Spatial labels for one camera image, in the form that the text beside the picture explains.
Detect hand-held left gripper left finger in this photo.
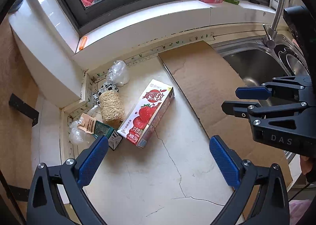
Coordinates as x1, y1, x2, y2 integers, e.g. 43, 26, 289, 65
27, 136, 109, 225

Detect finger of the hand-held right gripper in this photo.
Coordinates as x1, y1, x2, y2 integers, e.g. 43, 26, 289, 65
235, 75, 311, 102
221, 100, 311, 127

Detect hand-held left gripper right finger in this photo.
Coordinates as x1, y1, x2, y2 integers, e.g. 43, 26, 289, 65
209, 135, 290, 225

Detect small black white box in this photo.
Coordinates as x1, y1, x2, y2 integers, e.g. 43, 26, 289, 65
108, 130, 123, 151

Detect clear plastic wrap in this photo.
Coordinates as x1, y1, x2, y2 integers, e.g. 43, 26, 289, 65
69, 106, 99, 144

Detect small brown green carton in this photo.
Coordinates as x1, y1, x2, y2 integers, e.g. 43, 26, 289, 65
78, 113, 115, 139

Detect tan loofah sponge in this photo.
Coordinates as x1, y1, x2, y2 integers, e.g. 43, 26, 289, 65
99, 91, 126, 127

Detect red strawberry milk carton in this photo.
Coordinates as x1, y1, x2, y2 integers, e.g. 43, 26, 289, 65
117, 79, 175, 147

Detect black white patterned wrapper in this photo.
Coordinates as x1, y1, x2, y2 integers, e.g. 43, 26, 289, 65
92, 82, 119, 107

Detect clear plastic bag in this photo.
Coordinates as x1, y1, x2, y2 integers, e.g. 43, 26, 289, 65
106, 60, 130, 86

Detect person's right hand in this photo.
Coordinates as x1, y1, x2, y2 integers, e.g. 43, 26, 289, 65
300, 155, 312, 175

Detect stainless steel sink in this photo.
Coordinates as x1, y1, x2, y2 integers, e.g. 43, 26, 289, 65
211, 36, 310, 107

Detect brown cardboard sheet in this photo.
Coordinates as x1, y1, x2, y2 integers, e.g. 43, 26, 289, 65
158, 40, 293, 220

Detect steel kitchen faucet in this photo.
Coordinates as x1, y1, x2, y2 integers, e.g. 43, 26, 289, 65
262, 0, 289, 49

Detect person's pink pants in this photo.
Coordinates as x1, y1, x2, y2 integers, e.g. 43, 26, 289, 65
288, 199, 308, 225

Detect black cabinet handle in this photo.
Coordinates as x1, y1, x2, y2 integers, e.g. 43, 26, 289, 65
8, 94, 39, 127

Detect tan wall cabinet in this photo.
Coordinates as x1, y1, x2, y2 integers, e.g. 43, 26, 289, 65
0, 15, 41, 216

